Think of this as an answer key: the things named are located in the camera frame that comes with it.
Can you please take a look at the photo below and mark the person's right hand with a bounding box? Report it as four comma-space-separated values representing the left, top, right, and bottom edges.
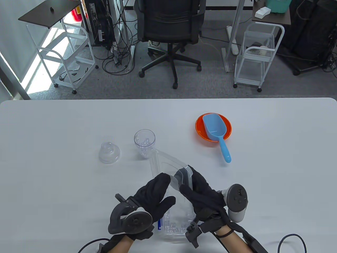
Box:
180, 165, 227, 224

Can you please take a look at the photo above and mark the person's left hand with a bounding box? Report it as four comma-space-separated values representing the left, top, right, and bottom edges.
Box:
124, 173, 176, 241

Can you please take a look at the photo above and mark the clear plastic container lid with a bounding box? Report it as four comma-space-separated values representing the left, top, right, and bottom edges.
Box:
150, 148, 196, 224

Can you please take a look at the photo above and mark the clear container with blue clips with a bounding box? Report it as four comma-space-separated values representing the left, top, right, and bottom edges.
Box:
157, 206, 198, 243

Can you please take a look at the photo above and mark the small heap of clear ice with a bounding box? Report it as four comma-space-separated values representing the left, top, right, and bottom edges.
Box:
137, 142, 154, 159

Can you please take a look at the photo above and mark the clear plastic shaker lid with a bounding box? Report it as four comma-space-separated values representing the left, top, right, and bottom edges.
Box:
98, 141, 121, 165

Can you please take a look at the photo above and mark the clear plastic shaker cup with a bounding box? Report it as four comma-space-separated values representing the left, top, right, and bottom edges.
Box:
134, 129, 156, 159

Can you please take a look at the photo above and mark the blue plastic scoop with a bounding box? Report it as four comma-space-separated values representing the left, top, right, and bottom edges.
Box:
202, 113, 232, 163

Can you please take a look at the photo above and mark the person's right forearm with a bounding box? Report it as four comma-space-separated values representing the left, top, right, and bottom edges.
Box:
216, 225, 253, 253

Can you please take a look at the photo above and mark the person's left forearm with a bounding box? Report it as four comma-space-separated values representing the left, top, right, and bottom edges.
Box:
108, 235, 133, 253

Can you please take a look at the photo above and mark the grey and white hand controller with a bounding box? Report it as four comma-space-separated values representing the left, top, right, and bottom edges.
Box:
108, 200, 154, 235
222, 184, 248, 223

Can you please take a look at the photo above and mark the orange plastic bowl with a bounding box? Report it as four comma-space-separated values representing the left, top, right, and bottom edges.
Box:
195, 113, 232, 143

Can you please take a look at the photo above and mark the white power strip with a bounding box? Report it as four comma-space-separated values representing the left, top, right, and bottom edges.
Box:
226, 25, 239, 55

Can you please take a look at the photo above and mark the black office chair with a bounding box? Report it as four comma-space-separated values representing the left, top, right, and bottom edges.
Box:
133, 0, 206, 89

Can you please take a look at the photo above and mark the black computer tower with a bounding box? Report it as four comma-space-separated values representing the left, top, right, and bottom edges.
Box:
84, 0, 117, 50

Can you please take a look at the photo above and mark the small white box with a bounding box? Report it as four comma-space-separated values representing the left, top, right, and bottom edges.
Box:
254, 7, 271, 19

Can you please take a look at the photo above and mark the white cart with dark top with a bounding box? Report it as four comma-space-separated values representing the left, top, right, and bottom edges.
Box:
233, 5, 291, 93
18, 0, 99, 95

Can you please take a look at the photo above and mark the red fire extinguisher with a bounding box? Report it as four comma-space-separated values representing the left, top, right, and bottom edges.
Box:
72, 0, 89, 23

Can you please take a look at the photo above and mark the black equipment stand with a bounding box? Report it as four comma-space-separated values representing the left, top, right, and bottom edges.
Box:
276, 0, 337, 76

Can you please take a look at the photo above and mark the teal plastic container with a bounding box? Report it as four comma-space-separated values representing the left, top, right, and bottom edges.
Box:
265, 0, 292, 14

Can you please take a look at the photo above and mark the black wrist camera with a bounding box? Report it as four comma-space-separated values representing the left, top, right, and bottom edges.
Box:
185, 221, 204, 249
115, 194, 140, 211

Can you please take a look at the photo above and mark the black cable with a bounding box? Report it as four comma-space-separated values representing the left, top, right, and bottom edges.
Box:
78, 238, 110, 253
278, 234, 307, 253

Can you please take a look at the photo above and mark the thin black cord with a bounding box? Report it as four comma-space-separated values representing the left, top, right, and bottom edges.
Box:
59, 68, 89, 83

